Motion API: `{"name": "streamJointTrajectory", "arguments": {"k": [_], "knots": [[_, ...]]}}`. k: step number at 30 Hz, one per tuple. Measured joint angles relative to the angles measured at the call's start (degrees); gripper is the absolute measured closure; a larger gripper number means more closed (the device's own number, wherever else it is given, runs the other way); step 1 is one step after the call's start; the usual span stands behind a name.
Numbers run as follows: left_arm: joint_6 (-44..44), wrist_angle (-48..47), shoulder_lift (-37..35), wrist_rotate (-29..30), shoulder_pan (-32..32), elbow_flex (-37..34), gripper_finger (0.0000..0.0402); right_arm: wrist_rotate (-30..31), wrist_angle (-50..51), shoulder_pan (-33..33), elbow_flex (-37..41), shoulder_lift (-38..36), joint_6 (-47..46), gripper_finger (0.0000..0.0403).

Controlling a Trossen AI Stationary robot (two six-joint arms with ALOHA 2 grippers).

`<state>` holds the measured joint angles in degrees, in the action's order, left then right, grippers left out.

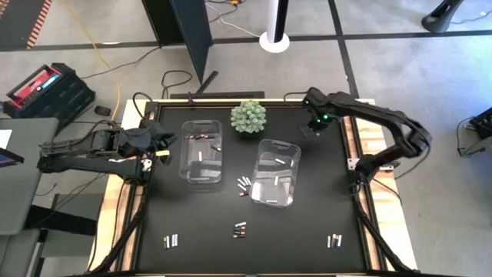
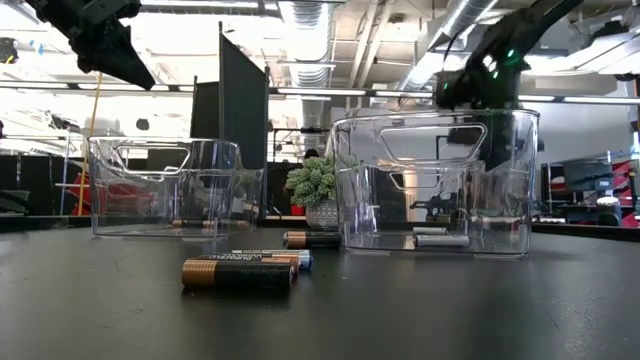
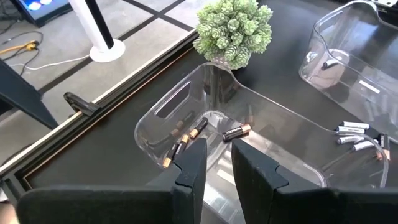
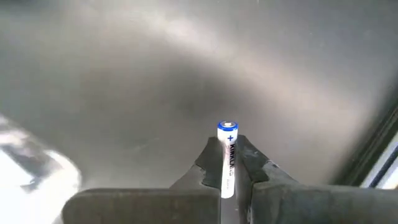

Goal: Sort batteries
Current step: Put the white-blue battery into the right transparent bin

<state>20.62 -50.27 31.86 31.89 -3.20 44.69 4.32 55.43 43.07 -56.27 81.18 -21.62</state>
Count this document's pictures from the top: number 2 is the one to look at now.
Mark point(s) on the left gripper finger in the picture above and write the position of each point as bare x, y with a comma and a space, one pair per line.
115, 60

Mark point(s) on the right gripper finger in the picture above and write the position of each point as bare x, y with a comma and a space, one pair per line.
500, 145

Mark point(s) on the clear plastic bin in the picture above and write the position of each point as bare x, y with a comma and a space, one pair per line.
370, 210
150, 200

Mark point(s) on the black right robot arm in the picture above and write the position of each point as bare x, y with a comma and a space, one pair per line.
530, 25

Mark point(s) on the grey equipment shelf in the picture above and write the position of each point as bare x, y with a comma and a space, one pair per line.
587, 175

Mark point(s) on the white topped round stool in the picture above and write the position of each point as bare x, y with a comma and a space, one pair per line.
608, 210

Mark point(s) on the black divider panel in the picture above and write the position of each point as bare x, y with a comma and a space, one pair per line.
240, 110

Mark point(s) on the black low partition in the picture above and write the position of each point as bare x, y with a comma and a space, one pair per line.
30, 175

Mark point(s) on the red black equipment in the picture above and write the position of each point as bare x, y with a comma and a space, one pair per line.
80, 200

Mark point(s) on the long ceiling light bar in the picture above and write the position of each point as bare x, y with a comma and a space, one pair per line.
325, 92

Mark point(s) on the person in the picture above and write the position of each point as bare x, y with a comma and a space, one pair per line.
311, 153

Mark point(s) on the green succulent in grey pot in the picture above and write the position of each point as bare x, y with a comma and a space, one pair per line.
310, 185

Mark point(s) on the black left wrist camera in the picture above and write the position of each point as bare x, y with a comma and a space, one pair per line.
131, 6

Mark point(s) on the silver ventilation duct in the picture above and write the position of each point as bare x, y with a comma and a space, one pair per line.
310, 50
440, 40

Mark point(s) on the black metal rack frame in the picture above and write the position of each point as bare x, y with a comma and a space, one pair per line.
300, 130

